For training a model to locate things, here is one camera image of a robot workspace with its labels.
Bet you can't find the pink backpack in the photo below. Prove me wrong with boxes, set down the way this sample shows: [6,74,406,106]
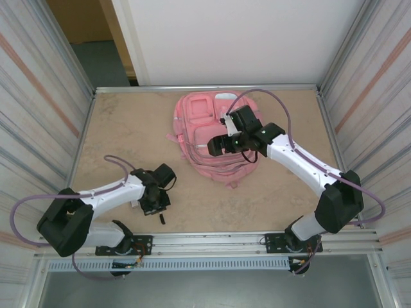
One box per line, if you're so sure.
[166,91,263,189]

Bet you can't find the brown wooden door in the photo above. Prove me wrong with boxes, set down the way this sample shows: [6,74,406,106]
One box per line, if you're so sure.
[44,0,137,80]

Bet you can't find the thin black gripper wire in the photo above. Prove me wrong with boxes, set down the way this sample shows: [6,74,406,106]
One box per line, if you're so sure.
[240,149,259,165]

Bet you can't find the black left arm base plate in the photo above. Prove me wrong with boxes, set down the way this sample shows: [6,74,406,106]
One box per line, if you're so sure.
[95,235,153,257]

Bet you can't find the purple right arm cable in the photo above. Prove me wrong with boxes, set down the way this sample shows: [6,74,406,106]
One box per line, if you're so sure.
[226,89,387,276]

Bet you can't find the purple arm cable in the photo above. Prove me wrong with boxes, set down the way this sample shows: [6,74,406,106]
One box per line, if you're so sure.
[226,89,387,276]
[9,155,137,282]

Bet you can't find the aluminium table frame long rail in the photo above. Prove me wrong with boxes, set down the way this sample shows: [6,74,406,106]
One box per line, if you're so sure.
[37,229,385,257]

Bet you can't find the white slotted cable duct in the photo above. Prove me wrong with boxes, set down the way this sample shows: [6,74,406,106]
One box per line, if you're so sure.
[47,258,292,272]

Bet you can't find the aluminium table frame side rail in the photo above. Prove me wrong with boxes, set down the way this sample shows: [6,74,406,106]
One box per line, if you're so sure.
[57,89,99,234]
[316,89,365,229]

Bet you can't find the aluminium table frame wall rail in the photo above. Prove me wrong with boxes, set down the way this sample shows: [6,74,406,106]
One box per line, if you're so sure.
[94,84,322,94]

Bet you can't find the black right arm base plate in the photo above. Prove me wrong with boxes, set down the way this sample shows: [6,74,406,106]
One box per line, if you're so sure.
[263,233,323,254]

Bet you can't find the aluminium corner post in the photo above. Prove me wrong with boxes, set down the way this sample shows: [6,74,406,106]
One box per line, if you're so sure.
[317,0,380,94]
[38,0,97,96]

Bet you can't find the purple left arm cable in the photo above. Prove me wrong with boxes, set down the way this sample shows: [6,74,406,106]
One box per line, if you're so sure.
[9,155,137,282]

